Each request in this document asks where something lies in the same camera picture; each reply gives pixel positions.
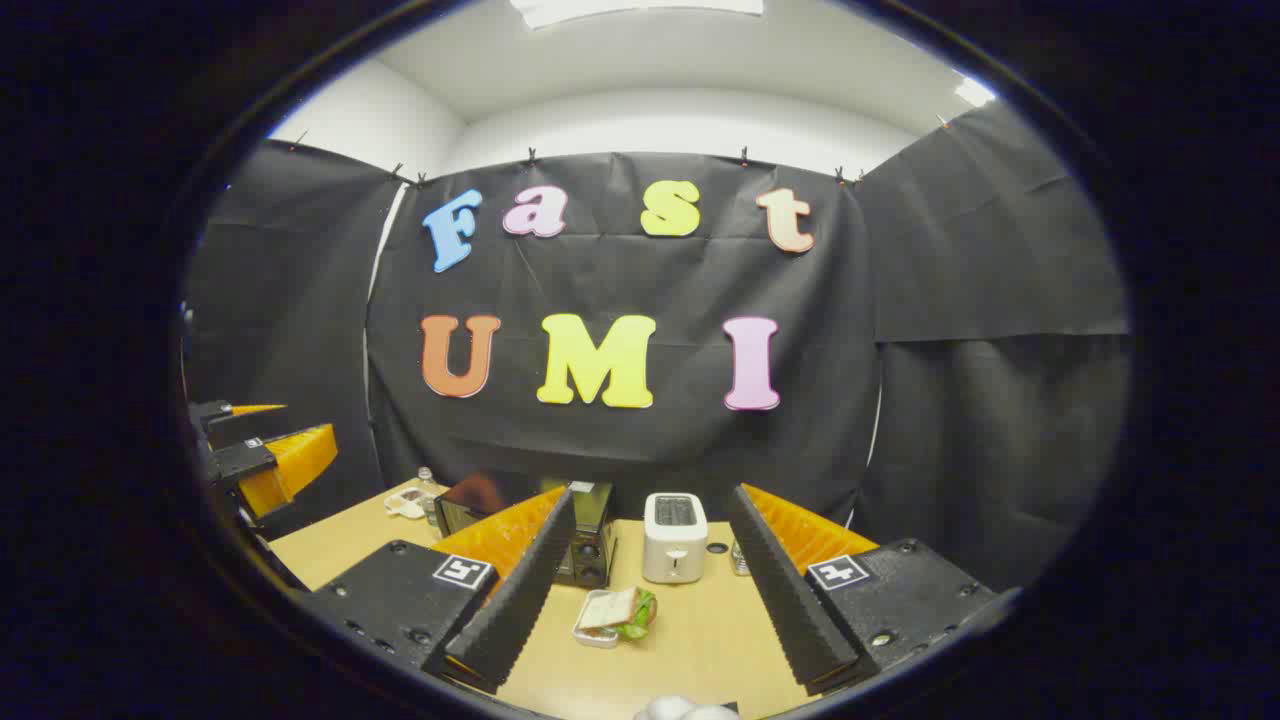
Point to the clear glass cup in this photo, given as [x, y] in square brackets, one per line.
[740, 560]

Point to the white toaster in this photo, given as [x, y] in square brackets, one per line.
[675, 545]

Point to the white divided plate with beans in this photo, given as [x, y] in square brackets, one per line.
[405, 503]

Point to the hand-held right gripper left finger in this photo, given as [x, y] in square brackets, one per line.
[520, 600]

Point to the sandwich with lettuce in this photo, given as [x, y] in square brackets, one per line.
[605, 608]

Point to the ceiling light panel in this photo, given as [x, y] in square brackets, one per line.
[640, 8]
[975, 92]

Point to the white rectangular tray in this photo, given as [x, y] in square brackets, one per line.
[592, 638]

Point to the black electric oven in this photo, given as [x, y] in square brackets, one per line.
[592, 520]

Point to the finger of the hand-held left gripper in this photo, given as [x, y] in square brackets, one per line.
[240, 460]
[210, 412]

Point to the clear plastic water bottle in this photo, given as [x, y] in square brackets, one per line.
[427, 480]

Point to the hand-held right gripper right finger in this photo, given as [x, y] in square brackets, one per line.
[785, 600]

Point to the black backdrop cloth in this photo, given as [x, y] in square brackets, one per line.
[620, 450]

